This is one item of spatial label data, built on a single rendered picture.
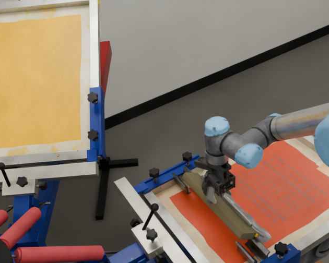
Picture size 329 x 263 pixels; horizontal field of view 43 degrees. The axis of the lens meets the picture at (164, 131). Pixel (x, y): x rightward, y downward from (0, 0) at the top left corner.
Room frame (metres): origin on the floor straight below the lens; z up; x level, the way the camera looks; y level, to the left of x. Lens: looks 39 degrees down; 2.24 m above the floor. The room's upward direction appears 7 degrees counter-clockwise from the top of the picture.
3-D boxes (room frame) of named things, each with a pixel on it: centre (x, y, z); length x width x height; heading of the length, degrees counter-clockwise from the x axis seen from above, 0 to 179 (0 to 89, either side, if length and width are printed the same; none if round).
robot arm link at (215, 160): (1.01, -0.16, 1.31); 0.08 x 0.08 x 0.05
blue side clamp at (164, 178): (1.27, -0.01, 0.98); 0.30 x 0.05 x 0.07; 116
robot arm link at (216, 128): (1.00, -0.16, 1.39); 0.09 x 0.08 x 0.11; 36
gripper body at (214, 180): (1.00, -0.16, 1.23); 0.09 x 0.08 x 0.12; 27
